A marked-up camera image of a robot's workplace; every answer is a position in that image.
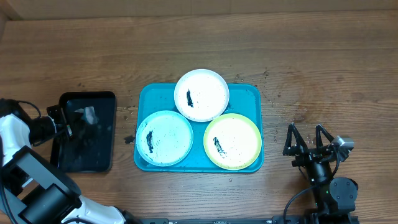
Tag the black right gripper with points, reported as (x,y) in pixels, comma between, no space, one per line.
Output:
(309,154)

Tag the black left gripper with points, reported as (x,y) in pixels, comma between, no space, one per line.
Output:
(58,109)

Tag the green orange sponge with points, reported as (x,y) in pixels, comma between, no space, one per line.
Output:
(87,114)

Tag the light blue round plate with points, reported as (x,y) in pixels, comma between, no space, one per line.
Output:
(164,138)

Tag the white round plate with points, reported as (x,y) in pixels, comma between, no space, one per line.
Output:
(201,95)

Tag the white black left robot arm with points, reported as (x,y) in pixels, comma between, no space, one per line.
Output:
(33,190)

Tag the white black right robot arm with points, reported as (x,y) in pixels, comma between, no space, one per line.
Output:
(334,196)

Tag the black water tray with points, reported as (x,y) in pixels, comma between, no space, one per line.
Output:
(91,149)

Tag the blue plastic tray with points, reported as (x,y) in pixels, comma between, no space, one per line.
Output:
(245,99)

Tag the yellow green round plate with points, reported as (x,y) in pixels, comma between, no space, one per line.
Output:
(232,141)

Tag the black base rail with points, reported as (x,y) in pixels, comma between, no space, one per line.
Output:
(294,219)

